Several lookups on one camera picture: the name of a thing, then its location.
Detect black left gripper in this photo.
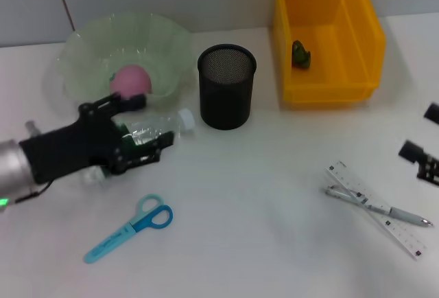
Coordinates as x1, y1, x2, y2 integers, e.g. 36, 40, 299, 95
19, 92, 175, 185

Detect clear green-label water bottle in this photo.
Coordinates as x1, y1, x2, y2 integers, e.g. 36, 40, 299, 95
80, 108, 196, 184

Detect pink peach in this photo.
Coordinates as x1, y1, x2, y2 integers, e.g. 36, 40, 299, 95
109, 65, 153, 102

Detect blue teal capped scissors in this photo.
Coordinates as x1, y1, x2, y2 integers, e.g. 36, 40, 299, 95
83, 193, 174, 264

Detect small green toy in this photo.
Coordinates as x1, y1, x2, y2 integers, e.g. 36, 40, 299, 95
291, 39, 313, 70

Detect white grey ballpoint pen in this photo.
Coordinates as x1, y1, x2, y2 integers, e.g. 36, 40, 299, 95
324, 185, 434, 229

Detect clear plastic ruler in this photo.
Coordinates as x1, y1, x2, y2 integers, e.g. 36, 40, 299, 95
325, 160, 430, 262

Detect pale green wavy fruit plate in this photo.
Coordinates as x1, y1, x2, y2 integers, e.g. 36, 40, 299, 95
56, 11, 193, 110

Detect black mesh trash can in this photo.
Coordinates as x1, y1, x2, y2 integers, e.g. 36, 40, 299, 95
197, 44, 257, 130

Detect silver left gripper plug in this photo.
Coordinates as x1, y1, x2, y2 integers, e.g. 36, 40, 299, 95
25, 121, 41, 138

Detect yellow plastic storage bin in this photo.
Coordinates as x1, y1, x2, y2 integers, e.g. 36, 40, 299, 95
273, 0, 388, 105

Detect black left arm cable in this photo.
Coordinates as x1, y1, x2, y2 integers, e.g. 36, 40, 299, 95
13, 179, 54, 206

